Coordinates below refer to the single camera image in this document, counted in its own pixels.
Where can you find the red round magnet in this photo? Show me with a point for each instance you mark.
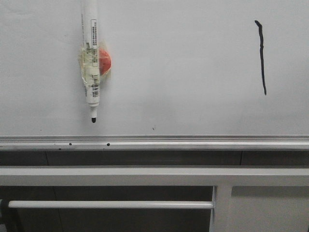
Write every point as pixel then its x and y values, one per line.
pixel 105 62

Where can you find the white whiteboard marker pen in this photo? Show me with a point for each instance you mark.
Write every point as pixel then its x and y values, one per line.
pixel 89 56

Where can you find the white horizontal stand rod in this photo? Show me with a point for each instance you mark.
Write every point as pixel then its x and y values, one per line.
pixel 113 204

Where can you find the white whiteboard with aluminium frame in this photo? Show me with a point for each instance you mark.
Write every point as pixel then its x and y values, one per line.
pixel 186 74

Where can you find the white metal stand frame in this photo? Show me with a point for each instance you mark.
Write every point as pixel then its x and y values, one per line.
pixel 223 179

